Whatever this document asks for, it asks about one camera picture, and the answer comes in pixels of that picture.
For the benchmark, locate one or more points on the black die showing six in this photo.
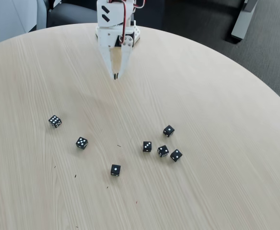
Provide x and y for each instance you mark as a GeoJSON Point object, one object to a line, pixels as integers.
{"type": "Point", "coordinates": [55, 121]}

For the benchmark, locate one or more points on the black chair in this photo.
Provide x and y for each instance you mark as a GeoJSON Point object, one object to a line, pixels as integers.
{"type": "Point", "coordinates": [68, 14]}

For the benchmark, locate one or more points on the black die showing one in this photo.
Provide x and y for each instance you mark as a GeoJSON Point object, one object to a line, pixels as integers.
{"type": "Point", "coordinates": [168, 130]}
{"type": "Point", "coordinates": [115, 170]}

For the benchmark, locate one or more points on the black die showing five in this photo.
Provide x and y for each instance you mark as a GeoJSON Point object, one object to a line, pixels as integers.
{"type": "Point", "coordinates": [82, 143]}

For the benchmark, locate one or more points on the black die showing three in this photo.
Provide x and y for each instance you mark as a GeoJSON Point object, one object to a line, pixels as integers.
{"type": "Point", "coordinates": [147, 146]}

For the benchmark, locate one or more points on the white cabinet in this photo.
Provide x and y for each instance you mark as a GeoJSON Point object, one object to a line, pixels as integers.
{"type": "Point", "coordinates": [5, 16]}

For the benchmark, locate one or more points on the black die showing two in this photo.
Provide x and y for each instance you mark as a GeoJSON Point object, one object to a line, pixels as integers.
{"type": "Point", "coordinates": [163, 151]}
{"type": "Point", "coordinates": [176, 155]}

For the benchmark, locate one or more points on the grey desk leg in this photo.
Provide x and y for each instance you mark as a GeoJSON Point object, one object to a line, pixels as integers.
{"type": "Point", "coordinates": [241, 21]}

